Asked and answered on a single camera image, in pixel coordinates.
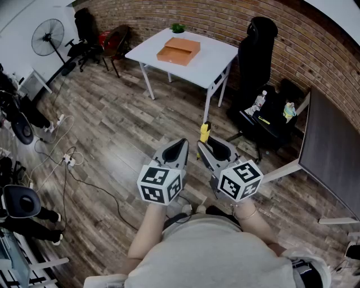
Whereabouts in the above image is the white metal rack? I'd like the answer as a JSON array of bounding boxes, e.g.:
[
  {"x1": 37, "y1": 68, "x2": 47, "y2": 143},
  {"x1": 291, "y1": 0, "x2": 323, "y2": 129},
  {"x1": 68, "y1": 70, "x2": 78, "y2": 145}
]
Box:
[{"x1": 0, "y1": 224, "x2": 70, "y2": 288}]

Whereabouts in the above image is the black high-back office chair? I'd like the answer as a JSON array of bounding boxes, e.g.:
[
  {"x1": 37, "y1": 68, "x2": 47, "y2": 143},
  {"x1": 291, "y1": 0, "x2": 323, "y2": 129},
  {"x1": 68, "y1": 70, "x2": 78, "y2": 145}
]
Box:
[{"x1": 226, "y1": 16, "x2": 308, "y2": 164}]

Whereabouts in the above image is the yellow-green drinking cup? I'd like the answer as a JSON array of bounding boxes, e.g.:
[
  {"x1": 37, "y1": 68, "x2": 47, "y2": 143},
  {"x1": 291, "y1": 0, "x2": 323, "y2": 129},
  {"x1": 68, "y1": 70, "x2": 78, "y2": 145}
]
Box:
[{"x1": 282, "y1": 102, "x2": 298, "y2": 123}]

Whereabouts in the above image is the brown wooden chair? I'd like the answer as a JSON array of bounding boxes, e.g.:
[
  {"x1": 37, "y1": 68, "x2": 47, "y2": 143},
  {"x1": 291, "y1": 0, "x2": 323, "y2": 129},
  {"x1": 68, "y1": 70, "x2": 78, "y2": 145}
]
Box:
[{"x1": 101, "y1": 24, "x2": 132, "y2": 79}]

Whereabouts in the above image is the person's right forearm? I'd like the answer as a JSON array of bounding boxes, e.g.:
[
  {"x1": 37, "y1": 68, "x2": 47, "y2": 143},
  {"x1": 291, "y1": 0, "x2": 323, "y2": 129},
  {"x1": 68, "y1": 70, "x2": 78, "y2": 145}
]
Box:
[{"x1": 232, "y1": 198, "x2": 285, "y2": 257}]

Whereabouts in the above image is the dark grey desk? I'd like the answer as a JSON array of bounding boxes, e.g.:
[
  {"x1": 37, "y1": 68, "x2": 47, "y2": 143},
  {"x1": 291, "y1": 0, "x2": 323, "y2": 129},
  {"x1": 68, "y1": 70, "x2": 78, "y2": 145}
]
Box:
[{"x1": 261, "y1": 86, "x2": 360, "y2": 226}]

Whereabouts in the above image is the white waist garment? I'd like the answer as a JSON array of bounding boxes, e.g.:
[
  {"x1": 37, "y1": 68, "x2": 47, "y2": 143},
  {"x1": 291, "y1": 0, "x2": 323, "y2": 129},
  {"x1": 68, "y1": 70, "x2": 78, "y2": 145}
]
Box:
[{"x1": 83, "y1": 247, "x2": 333, "y2": 288}]

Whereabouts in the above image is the orange cardboard box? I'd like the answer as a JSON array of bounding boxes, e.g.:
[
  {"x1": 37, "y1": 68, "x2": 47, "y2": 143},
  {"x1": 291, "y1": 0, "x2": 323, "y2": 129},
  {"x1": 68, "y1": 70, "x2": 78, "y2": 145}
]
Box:
[{"x1": 156, "y1": 37, "x2": 201, "y2": 67}]

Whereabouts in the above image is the black swivel office chair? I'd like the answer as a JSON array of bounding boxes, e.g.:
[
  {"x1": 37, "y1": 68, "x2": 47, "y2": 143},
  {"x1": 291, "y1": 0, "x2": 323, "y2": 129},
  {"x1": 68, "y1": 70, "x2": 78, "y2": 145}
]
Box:
[{"x1": 65, "y1": 7, "x2": 104, "y2": 73}]

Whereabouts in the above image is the small white table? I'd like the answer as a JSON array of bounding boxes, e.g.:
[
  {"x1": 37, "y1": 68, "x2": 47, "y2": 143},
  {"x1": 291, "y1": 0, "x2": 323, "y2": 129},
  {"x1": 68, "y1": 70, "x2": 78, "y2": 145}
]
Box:
[{"x1": 16, "y1": 69, "x2": 53, "y2": 101}]

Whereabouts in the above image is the yellow black tool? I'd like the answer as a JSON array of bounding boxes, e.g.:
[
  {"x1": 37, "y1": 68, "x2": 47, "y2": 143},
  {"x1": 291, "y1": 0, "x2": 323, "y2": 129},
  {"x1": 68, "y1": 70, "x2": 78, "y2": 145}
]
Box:
[{"x1": 196, "y1": 120, "x2": 212, "y2": 161}]

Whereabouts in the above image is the black cable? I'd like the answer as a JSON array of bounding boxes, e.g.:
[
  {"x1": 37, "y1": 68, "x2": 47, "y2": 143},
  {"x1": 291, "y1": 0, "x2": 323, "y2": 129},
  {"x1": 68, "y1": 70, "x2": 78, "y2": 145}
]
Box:
[{"x1": 33, "y1": 139, "x2": 139, "y2": 232}]

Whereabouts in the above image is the person's grey shirt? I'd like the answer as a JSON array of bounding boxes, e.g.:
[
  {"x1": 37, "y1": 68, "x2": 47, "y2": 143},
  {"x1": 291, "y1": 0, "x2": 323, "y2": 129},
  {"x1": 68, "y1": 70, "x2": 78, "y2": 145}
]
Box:
[{"x1": 123, "y1": 212, "x2": 296, "y2": 288}]

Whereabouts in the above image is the clear water bottle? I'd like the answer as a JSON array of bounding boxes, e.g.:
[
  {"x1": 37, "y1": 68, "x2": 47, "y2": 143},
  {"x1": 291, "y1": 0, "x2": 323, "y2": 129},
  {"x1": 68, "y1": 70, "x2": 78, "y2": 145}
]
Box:
[{"x1": 254, "y1": 89, "x2": 268, "y2": 110}]

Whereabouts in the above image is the white cable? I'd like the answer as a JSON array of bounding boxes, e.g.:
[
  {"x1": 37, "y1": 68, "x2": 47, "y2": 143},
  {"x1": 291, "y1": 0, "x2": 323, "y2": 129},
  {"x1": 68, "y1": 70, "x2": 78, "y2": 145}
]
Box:
[{"x1": 19, "y1": 114, "x2": 85, "y2": 195}]

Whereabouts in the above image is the thin wrist bracelet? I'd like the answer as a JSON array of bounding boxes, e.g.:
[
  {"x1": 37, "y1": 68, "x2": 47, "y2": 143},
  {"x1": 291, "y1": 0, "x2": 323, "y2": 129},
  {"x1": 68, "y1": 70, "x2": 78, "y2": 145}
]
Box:
[{"x1": 234, "y1": 206, "x2": 258, "y2": 221}]

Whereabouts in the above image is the person's left forearm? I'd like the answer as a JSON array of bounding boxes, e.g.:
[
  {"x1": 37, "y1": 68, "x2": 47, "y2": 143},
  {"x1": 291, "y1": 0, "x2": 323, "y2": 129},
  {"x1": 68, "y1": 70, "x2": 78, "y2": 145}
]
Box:
[{"x1": 127, "y1": 202, "x2": 170, "y2": 261}]

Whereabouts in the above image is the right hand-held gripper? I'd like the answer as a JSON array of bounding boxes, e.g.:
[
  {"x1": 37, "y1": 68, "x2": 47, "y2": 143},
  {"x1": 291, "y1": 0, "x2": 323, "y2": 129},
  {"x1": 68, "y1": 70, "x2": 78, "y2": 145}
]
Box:
[{"x1": 196, "y1": 137, "x2": 264, "y2": 203}]

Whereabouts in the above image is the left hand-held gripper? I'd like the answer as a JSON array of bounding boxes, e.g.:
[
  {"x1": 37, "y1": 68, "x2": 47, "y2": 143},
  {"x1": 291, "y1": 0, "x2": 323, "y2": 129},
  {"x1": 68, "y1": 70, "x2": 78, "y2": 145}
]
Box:
[{"x1": 137, "y1": 138, "x2": 190, "y2": 205}]

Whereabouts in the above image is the black standing fan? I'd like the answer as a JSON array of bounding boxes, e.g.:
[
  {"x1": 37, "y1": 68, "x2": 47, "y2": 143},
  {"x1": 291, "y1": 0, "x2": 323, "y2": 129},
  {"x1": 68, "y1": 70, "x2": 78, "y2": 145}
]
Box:
[{"x1": 31, "y1": 18, "x2": 77, "y2": 77}]

